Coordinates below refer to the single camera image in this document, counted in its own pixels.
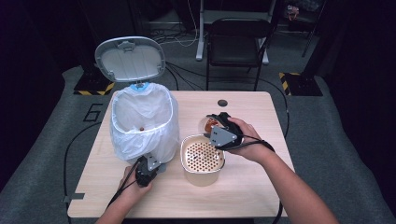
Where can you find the hazard-striped black base plate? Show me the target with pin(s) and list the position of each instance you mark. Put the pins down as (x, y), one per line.
(303, 85)
(87, 85)

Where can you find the red food scraps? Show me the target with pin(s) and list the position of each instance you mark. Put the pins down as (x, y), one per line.
(213, 126)

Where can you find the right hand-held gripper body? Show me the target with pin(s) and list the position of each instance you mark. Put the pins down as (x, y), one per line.
(222, 137)

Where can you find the white plastic trash bag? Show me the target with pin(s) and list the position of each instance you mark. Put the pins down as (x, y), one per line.
(146, 146)

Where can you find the beige strainer container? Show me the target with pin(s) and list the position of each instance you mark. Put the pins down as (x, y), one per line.
(200, 179)

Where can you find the white metal desk frame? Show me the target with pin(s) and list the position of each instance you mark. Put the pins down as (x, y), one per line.
(200, 34)

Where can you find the white lidded trash bin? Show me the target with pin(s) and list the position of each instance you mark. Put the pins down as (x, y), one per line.
(130, 59)

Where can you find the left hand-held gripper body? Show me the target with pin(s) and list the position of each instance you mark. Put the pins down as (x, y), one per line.
(146, 175)

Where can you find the clear plastic cup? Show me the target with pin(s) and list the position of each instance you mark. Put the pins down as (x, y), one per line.
(205, 124)

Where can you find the person's right hand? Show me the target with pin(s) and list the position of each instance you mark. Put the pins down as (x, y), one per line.
(252, 146)

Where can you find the person's left hand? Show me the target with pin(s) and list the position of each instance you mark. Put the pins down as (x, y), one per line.
(132, 188)

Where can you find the dark cabinet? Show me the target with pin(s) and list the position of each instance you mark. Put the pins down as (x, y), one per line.
(115, 18)

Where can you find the black folding chair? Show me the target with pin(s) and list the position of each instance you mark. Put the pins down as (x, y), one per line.
(238, 46)

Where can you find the grey table corner bracket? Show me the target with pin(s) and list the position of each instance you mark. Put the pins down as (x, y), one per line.
(74, 197)

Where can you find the small brown food scrap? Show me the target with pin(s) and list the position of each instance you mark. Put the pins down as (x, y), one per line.
(141, 128)

